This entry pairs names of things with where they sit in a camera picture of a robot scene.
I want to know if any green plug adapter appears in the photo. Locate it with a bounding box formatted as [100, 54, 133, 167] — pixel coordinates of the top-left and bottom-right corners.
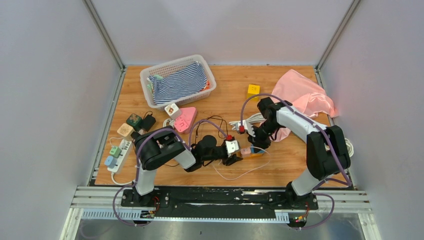
[109, 145, 122, 159]

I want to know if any dark green cube socket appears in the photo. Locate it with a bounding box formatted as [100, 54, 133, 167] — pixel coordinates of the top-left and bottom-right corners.
[126, 113, 143, 132]

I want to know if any blue striped cloth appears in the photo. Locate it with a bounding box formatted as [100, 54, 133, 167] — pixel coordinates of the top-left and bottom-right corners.
[147, 61, 210, 105]

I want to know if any white plastic basket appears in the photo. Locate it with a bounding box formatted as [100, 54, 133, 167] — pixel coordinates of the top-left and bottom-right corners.
[139, 54, 217, 111]

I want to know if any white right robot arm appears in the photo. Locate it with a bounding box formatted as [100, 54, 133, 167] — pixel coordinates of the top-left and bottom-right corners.
[247, 93, 352, 209]

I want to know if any pink cloth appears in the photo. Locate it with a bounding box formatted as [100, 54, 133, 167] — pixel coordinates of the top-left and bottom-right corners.
[264, 69, 339, 143]

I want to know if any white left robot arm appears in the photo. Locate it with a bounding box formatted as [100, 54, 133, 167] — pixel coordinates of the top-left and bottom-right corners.
[130, 126, 243, 207]

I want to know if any beige cube socket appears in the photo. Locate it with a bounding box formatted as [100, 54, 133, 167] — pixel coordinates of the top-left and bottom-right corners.
[116, 123, 135, 141]

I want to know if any white cord near yellow socket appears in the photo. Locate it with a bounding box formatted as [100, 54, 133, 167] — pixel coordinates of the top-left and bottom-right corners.
[344, 137, 355, 158]

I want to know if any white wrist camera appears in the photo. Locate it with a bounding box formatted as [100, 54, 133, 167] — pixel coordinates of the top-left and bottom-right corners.
[224, 140, 241, 157]
[235, 119, 256, 137]

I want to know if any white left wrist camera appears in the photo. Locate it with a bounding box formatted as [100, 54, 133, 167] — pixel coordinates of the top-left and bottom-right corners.
[224, 140, 241, 157]

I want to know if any pink USB charger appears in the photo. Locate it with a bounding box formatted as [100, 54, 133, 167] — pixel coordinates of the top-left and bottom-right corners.
[240, 147, 252, 158]

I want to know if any black adapter cable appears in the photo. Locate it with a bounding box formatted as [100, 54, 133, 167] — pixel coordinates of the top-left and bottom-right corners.
[192, 115, 229, 143]

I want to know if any orange USB power strip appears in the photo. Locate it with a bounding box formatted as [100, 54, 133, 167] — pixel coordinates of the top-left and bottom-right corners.
[237, 153, 264, 158]

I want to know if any yellow cube socket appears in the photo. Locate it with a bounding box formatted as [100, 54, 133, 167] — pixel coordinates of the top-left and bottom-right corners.
[246, 84, 261, 99]

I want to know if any pink triangular socket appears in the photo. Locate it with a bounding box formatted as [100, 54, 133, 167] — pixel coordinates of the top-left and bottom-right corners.
[174, 107, 198, 134]

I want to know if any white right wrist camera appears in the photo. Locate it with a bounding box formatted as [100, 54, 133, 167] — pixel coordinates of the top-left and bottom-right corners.
[235, 119, 256, 137]

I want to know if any black power adapter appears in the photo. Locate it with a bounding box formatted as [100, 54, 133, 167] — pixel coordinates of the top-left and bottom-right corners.
[141, 113, 156, 132]

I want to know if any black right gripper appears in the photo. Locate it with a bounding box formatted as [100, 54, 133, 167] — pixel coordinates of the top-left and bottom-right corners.
[246, 121, 282, 154]

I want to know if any white power strip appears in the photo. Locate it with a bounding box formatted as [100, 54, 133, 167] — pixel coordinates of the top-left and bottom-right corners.
[106, 139, 133, 174]

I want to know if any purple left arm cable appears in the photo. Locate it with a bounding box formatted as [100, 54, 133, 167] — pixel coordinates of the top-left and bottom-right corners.
[112, 119, 234, 228]

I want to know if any white coiled power cord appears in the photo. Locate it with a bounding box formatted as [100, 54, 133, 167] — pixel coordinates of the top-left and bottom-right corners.
[228, 112, 266, 132]

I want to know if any light blue plug adapter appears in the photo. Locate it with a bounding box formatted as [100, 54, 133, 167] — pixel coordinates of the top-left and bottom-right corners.
[104, 155, 117, 168]

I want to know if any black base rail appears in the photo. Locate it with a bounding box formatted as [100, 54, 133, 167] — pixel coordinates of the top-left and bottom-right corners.
[119, 186, 318, 219]

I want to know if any white tiger cube socket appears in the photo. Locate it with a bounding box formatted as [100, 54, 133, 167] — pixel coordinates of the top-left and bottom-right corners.
[164, 103, 182, 120]

